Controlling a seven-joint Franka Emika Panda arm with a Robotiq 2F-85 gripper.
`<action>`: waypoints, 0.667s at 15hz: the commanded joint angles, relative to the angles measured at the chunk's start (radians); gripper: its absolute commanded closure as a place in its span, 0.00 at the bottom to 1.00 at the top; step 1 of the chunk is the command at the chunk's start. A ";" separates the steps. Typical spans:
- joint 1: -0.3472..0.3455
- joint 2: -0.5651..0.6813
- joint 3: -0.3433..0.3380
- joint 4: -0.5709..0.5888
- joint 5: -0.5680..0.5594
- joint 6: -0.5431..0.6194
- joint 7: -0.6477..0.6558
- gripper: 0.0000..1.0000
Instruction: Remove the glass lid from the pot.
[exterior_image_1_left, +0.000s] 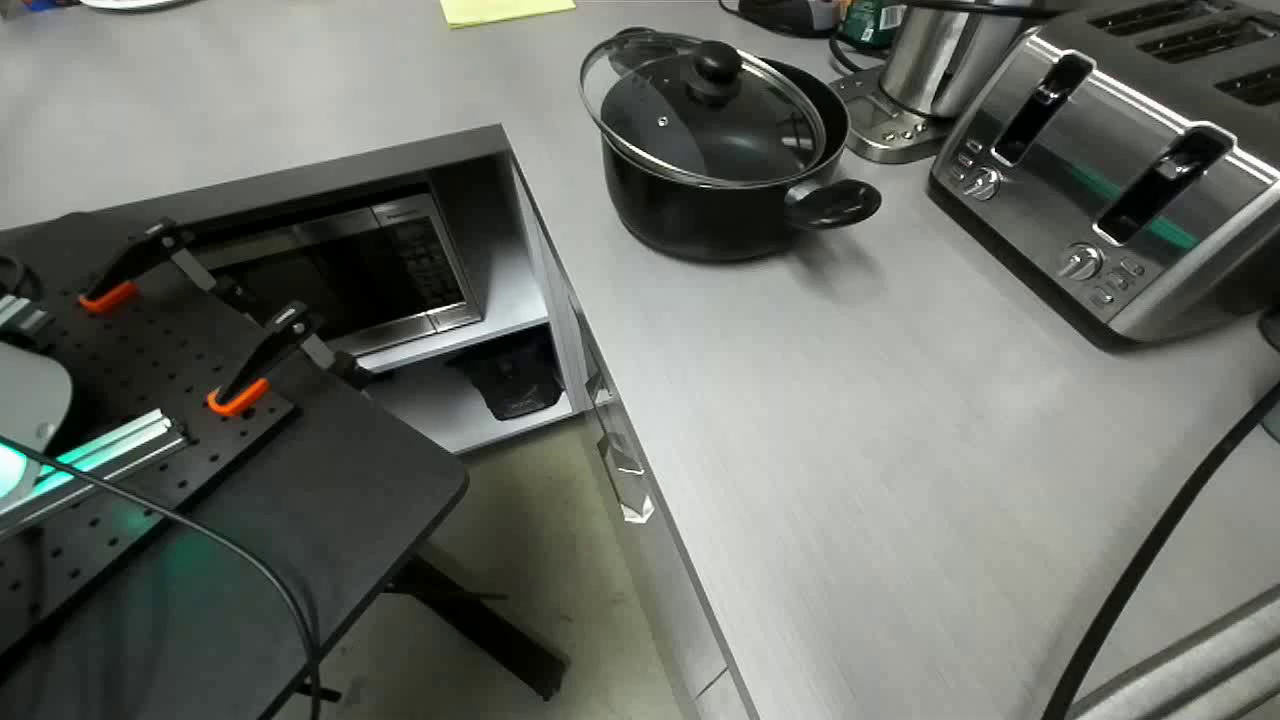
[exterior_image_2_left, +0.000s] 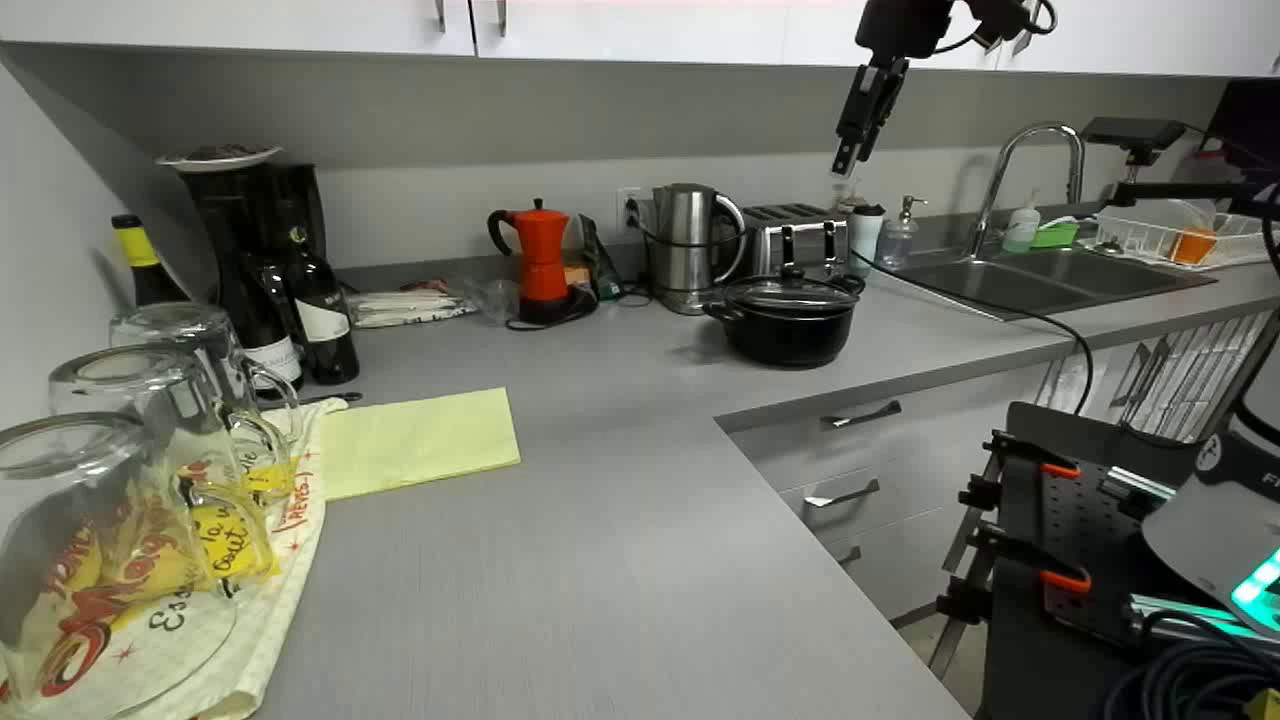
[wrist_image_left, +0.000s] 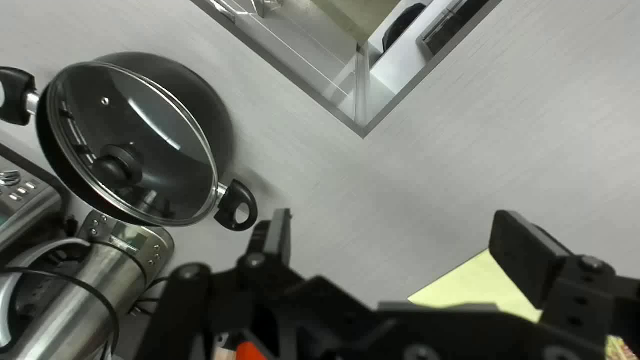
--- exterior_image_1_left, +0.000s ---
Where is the glass lid with black knob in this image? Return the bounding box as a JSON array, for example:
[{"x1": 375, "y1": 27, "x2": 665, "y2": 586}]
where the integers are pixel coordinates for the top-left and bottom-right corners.
[{"x1": 577, "y1": 22, "x2": 831, "y2": 195}]

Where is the black cooking pot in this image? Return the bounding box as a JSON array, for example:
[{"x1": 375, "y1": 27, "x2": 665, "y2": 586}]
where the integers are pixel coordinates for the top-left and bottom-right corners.
[{"x1": 597, "y1": 54, "x2": 884, "y2": 268}]

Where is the kettle power base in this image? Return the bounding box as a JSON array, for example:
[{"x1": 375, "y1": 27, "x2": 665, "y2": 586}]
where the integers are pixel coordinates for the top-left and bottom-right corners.
[{"x1": 828, "y1": 60, "x2": 953, "y2": 169}]

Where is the yellow cleaning cloth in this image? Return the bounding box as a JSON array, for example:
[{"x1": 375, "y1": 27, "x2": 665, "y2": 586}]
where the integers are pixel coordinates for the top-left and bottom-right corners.
[{"x1": 434, "y1": 0, "x2": 578, "y2": 31}]

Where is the black clamp with orange tip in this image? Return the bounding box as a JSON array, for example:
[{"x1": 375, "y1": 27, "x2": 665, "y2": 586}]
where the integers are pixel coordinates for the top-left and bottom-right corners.
[
  {"x1": 198, "y1": 300, "x2": 359, "y2": 423},
  {"x1": 72, "y1": 220, "x2": 224, "y2": 318}
]

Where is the stainless steel electric kettle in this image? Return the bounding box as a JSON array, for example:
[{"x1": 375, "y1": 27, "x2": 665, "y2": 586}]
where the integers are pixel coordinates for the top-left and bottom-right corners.
[{"x1": 875, "y1": 0, "x2": 1032, "y2": 125}]

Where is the stainless steel four-slot toaster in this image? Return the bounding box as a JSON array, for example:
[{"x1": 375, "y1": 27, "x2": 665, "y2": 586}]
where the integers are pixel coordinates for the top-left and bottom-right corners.
[{"x1": 923, "y1": 0, "x2": 1280, "y2": 354}]

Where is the silver drawer handle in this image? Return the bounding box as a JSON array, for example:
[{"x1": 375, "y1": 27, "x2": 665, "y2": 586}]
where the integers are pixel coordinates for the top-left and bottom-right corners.
[{"x1": 589, "y1": 381, "x2": 659, "y2": 526}]

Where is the thin black cable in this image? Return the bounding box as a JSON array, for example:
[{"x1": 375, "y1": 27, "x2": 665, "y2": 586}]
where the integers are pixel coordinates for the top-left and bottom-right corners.
[{"x1": 0, "y1": 437, "x2": 329, "y2": 720}]

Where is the aluminium rail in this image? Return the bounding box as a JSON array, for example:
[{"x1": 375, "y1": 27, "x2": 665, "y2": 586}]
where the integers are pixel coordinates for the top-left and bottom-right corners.
[{"x1": 0, "y1": 402, "x2": 184, "y2": 538}]

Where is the thick black cable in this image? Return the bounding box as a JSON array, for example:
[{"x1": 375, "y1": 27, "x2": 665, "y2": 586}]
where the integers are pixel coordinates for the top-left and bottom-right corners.
[{"x1": 1038, "y1": 381, "x2": 1280, "y2": 720}]

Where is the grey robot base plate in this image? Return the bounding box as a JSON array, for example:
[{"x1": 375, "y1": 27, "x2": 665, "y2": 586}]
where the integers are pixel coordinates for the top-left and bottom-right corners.
[{"x1": 0, "y1": 337, "x2": 77, "y2": 461}]

